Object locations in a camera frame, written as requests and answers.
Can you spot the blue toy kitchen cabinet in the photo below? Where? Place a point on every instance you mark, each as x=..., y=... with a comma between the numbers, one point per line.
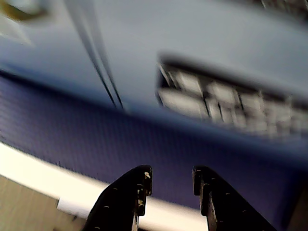
x=144, y=31

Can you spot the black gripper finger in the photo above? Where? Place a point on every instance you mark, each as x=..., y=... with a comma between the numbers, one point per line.
x=122, y=199
x=228, y=207

